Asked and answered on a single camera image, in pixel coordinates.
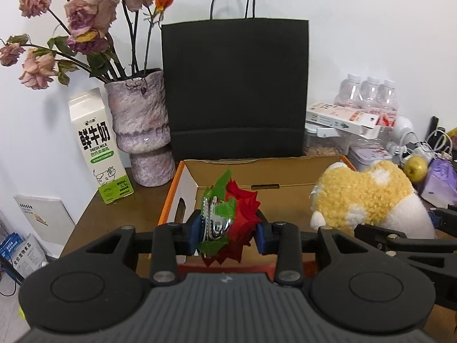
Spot yellow green apple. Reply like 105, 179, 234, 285
403, 155, 429, 183

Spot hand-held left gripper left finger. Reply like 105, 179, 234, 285
96, 212, 205, 285

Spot clear water bottle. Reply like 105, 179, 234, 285
334, 74, 362, 109
359, 76, 381, 112
376, 79, 399, 127

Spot purple packet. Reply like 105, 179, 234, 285
421, 158, 457, 204

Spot white printed bag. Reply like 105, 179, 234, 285
7, 234, 48, 280

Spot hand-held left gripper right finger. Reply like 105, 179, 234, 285
254, 221, 361, 287

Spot white green milk carton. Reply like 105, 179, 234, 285
68, 87, 135, 205

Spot red rose hair clip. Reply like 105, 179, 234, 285
196, 169, 263, 267

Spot black paper bag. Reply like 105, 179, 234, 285
161, 0, 310, 163

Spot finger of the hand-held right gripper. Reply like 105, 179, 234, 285
354, 223, 457, 308
427, 204, 457, 228

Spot yellow white plush toy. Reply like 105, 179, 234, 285
309, 161, 437, 240

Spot white cable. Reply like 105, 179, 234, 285
425, 129, 455, 158

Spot orange cardboard box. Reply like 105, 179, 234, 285
148, 155, 438, 286

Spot white printed tin box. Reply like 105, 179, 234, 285
348, 146, 393, 172

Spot bunch of dried roses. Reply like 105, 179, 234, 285
0, 0, 175, 91

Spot blue box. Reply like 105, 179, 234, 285
0, 232, 26, 280

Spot long white carton box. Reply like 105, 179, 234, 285
305, 102, 385, 138

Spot small white desk fan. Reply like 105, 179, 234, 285
387, 116, 418, 154

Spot clear container white lid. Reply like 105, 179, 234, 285
304, 123, 352, 158

